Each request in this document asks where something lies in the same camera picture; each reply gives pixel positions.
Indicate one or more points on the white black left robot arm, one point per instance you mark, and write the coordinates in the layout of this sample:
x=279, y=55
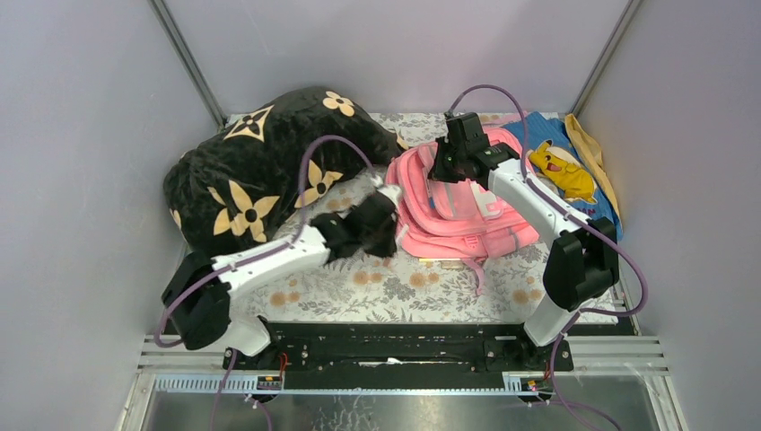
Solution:
x=199, y=298

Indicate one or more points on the black pillow with beige flowers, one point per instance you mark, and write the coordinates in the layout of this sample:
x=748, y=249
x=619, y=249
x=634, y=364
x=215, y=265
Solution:
x=234, y=190

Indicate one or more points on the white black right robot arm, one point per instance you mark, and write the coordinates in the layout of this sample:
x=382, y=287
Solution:
x=582, y=263

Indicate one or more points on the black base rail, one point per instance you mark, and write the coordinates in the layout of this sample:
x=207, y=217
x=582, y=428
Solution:
x=395, y=356

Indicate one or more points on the pink student backpack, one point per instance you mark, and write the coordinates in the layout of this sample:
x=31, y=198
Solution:
x=440, y=220

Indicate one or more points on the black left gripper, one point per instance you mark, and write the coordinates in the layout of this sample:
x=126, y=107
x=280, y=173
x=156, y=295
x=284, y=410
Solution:
x=380, y=219

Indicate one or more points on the floral table mat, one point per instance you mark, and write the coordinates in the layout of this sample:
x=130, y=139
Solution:
x=366, y=288

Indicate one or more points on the blue Pokemon t-shirt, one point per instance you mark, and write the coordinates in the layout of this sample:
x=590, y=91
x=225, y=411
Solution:
x=558, y=165

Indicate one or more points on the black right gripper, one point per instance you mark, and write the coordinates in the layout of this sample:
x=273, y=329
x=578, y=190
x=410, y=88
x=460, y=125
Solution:
x=437, y=172

